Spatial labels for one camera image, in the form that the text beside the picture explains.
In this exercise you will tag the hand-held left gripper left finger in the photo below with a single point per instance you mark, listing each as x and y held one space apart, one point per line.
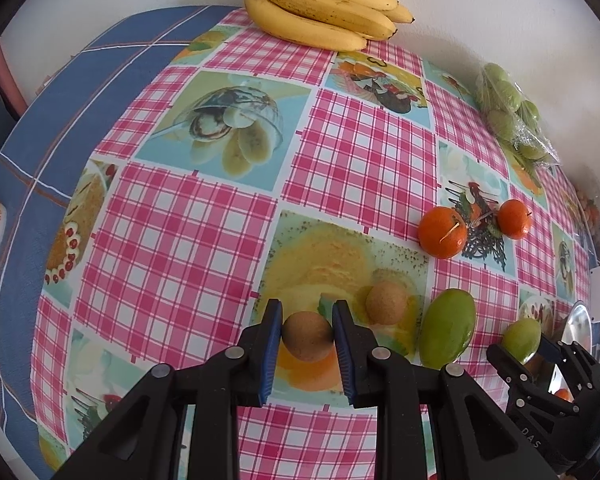
272 350

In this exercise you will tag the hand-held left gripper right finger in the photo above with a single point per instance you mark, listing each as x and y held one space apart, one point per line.
344 355

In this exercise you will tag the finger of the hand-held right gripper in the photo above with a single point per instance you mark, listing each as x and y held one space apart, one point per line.
505 365
580 360

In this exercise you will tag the round green mango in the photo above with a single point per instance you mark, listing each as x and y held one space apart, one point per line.
520 337

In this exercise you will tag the brown longan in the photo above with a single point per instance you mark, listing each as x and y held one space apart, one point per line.
386 302
307 335

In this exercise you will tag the round metal bowl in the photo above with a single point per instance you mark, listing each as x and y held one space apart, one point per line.
580 320

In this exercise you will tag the tangerine with stick stem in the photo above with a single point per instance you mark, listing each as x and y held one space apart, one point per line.
442 232

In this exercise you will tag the clear tray of green fruits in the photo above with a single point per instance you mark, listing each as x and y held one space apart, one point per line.
502 95

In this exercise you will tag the elongated green mango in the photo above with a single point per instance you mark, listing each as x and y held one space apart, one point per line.
447 327

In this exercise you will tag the pink checked printed tablecloth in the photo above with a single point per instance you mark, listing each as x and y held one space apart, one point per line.
190 240

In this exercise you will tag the clear bag of longans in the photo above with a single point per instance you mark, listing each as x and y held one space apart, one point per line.
591 212

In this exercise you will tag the yellow banana bunch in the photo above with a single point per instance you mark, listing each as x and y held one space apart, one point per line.
305 25

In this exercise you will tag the pink furniture edge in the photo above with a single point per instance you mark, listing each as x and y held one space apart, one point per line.
5 80

